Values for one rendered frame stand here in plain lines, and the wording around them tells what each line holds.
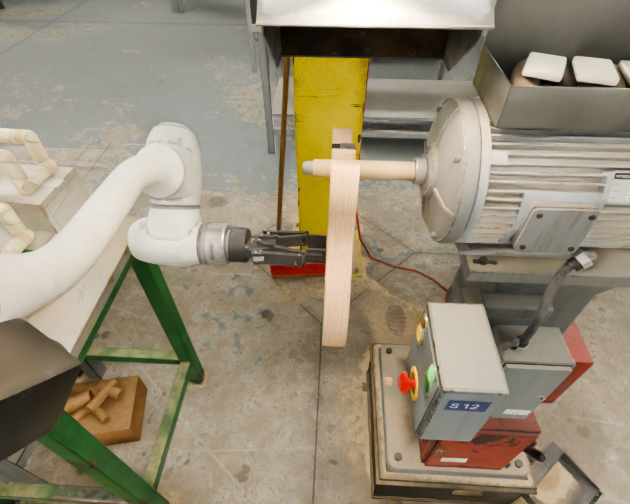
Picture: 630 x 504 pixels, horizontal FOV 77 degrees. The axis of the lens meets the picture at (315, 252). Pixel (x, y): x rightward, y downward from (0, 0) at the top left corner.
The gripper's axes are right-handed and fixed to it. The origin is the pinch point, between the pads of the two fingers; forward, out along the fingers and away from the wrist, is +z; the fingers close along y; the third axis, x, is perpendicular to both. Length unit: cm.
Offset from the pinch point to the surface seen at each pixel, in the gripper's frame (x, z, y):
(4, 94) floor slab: 7, -310, -311
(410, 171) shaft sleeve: 18.6, 14.3, 6.7
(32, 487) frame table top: -91, -91, -4
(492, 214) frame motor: 14.6, 25.7, 16.9
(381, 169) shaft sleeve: 18.7, 9.2, 6.7
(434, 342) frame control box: -4.0, 17.7, 25.3
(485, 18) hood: 40.7, 18.7, 18.6
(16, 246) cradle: -2, -67, 1
